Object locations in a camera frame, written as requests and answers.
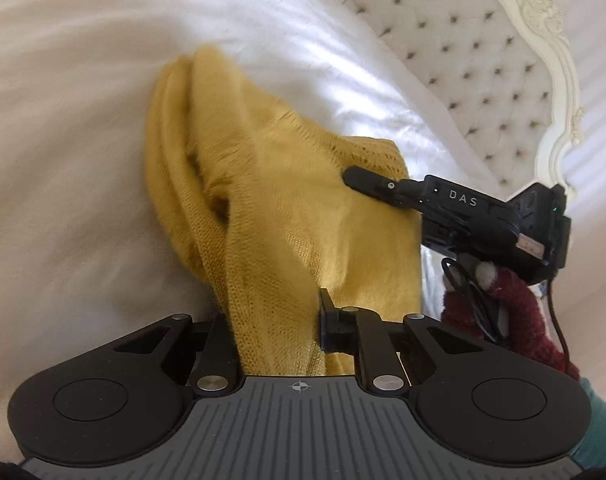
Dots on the yellow knitted sweater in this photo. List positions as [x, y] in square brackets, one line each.
[251, 196]

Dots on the white embroidered bedspread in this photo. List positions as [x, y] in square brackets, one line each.
[82, 258]

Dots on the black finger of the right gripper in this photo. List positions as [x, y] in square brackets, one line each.
[403, 194]

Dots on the teal sleeve forearm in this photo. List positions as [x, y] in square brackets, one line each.
[591, 452]

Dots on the right hand in maroon glove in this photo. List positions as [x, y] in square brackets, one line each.
[492, 299]

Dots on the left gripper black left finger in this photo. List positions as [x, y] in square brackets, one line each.
[201, 356]

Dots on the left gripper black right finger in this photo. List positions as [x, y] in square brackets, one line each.
[390, 358]

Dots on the cream tufted headboard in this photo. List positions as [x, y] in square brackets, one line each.
[503, 71]

